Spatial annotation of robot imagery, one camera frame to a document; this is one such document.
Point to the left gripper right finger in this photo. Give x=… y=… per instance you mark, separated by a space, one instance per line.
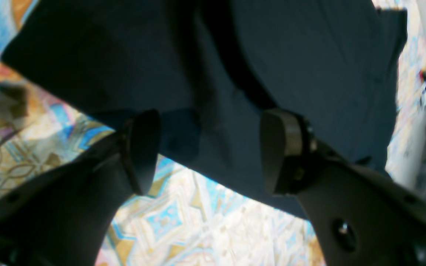
x=360 y=218

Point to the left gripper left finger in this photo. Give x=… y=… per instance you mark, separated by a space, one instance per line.
x=60 y=218

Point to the black T-shirt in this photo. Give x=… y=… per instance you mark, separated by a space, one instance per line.
x=210 y=67

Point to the patterned tablecloth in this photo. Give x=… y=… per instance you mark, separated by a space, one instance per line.
x=186 y=220

